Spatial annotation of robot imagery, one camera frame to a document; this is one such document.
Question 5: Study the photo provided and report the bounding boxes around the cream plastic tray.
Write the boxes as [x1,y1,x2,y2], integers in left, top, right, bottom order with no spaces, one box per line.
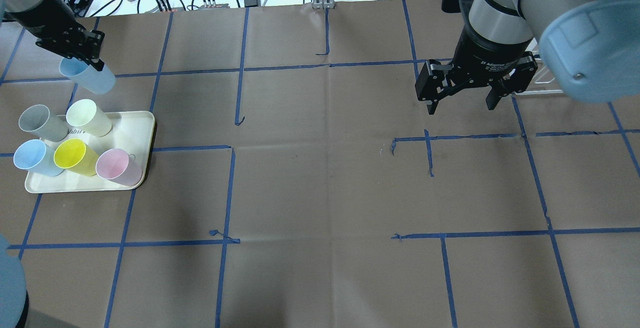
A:
[24,110,156,194]

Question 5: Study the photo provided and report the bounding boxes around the white wire cup rack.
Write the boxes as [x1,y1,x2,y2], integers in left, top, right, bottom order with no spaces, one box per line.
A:
[516,38,564,96]

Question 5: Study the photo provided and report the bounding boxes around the grey plastic cup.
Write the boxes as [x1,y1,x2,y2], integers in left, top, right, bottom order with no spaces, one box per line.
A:
[18,104,69,142]

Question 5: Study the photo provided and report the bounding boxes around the yellow plastic cup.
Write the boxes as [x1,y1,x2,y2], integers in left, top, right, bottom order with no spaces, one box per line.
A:
[54,138,99,176]

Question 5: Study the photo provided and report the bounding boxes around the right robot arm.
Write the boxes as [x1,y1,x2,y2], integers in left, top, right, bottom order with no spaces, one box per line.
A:
[414,0,640,115]

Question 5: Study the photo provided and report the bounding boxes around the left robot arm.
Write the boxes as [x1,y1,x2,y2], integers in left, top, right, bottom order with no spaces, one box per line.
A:
[1,0,105,71]

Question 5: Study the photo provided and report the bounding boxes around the pale green plastic cup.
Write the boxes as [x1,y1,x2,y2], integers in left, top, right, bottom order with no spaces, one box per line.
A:
[65,99,113,137]

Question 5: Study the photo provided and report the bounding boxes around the light blue plastic cup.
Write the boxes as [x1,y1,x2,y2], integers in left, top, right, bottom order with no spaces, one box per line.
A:
[59,58,116,94]

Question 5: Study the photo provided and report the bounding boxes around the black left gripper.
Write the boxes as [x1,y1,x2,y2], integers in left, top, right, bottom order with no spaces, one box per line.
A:
[35,26,105,72]

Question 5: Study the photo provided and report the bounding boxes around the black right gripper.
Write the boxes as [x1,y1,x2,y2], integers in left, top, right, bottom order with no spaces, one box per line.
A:
[414,28,538,115]

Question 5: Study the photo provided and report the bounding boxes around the pink plastic cup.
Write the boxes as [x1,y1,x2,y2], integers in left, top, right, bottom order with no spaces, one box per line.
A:
[94,148,143,187]

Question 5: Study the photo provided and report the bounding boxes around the blue plastic cup on tray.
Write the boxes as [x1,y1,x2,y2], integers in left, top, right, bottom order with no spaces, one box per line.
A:
[13,139,64,176]

